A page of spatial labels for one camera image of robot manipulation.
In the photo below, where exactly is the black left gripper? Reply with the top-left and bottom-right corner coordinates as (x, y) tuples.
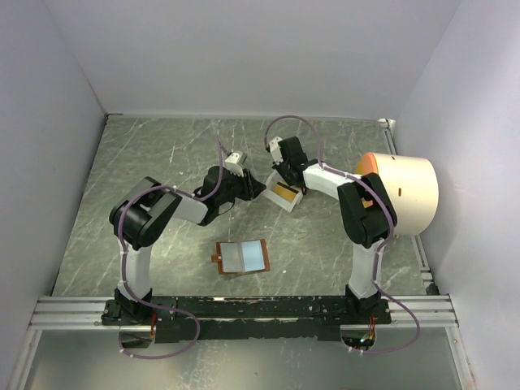
(218, 167), (269, 206)

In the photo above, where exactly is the brown leather card holder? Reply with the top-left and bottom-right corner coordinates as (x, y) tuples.
(211, 239), (271, 275)

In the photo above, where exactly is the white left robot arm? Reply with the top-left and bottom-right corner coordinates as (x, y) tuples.
(109, 166), (266, 324)

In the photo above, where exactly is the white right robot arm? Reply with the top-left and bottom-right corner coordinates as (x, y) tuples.
(266, 136), (397, 323)

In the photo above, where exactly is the white plastic card bin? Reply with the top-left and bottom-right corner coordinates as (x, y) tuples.
(262, 171), (303, 212)

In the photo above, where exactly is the white cylinder with orange lid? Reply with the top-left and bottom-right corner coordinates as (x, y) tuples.
(356, 152), (439, 236)

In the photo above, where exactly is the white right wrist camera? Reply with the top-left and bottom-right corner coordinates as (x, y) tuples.
(268, 136), (284, 165)

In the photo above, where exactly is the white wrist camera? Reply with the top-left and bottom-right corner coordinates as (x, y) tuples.
(268, 136), (284, 165)
(223, 151), (247, 177)

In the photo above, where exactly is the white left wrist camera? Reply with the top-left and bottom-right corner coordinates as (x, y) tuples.
(223, 151), (247, 177)

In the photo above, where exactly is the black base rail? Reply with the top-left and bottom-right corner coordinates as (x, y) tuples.
(101, 295), (391, 344)

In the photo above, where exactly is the aluminium extrusion rail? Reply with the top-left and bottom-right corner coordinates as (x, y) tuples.
(28, 294), (123, 329)

